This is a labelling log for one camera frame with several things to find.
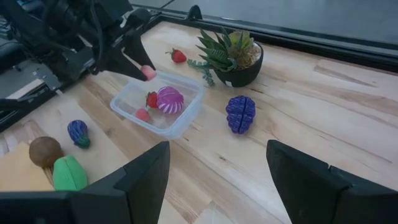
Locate brown toy kiwi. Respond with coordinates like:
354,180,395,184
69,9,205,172
28,136,65,169

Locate purple toy grapes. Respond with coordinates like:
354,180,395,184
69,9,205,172
225,95,257,135

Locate clear plastic tupperware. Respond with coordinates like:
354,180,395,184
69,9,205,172
109,70,205,140

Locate red toy strawberry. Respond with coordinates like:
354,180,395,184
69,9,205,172
165,47,188,64
145,90,159,110

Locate green ribbed toy vegetable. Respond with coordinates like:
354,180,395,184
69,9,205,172
52,154,89,192

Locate pink white striped toy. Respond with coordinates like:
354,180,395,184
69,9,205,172
156,86,185,115

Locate small red round toy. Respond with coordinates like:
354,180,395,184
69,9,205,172
135,108,151,123

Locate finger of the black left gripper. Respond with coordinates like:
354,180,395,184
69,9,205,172
123,29,156,68
99,46,147,82

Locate purple toy eggplant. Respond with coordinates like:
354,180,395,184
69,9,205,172
67,119,91,149

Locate yellow waffle cloth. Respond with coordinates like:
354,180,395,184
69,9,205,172
0,141,55,192

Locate small pink toy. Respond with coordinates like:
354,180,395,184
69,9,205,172
139,64,157,82

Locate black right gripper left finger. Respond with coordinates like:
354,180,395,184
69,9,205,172
0,141,171,224

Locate black frame clamp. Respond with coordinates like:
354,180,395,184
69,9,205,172
185,4,203,21

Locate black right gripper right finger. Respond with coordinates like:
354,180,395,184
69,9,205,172
266,139,398,224

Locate succulent plant in black pot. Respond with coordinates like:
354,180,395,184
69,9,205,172
186,26,265,88

